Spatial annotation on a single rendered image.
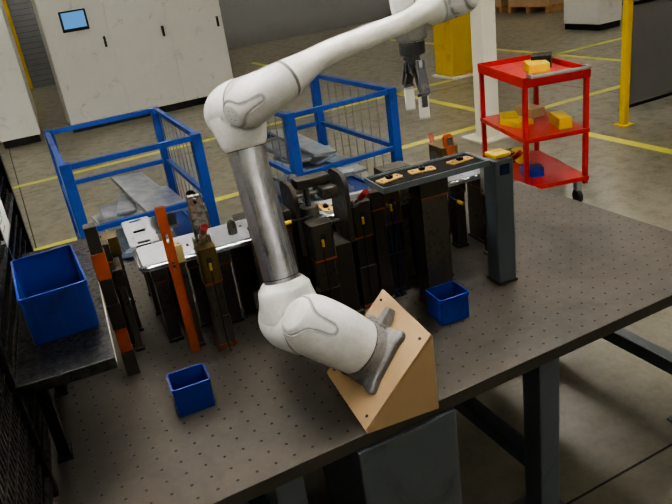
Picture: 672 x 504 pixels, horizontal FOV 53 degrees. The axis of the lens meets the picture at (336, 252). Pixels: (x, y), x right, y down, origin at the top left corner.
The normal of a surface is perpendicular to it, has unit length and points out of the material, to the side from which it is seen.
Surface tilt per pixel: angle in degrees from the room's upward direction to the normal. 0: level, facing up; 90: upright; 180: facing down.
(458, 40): 90
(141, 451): 0
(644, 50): 90
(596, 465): 0
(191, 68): 90
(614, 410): 0
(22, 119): 90
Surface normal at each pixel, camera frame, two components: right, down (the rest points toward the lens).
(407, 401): 0.35, 0.34
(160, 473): -0.13, -0.91
